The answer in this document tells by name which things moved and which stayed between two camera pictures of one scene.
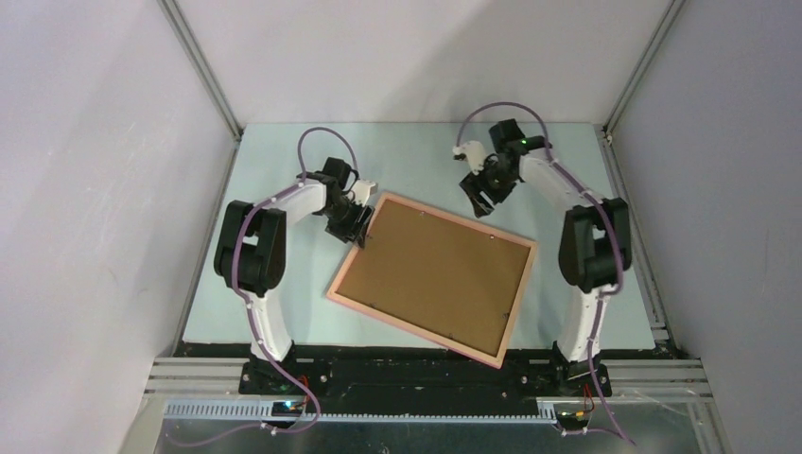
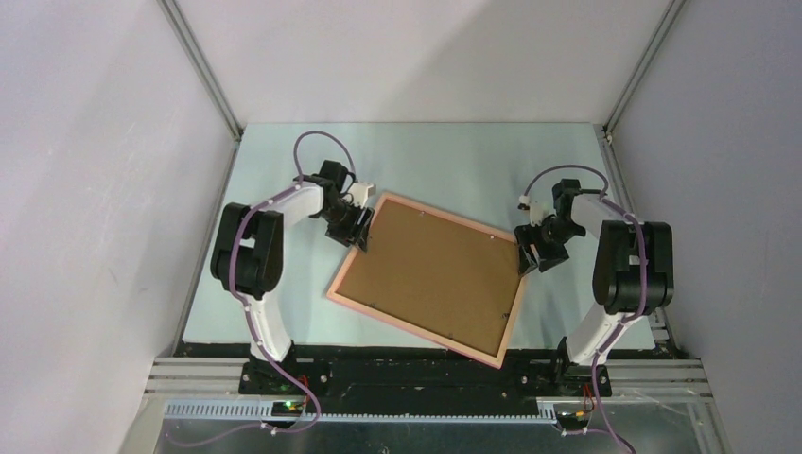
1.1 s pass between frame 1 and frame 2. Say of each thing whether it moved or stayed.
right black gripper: moved
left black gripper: stayed
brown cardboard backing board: stayed
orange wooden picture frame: stayed
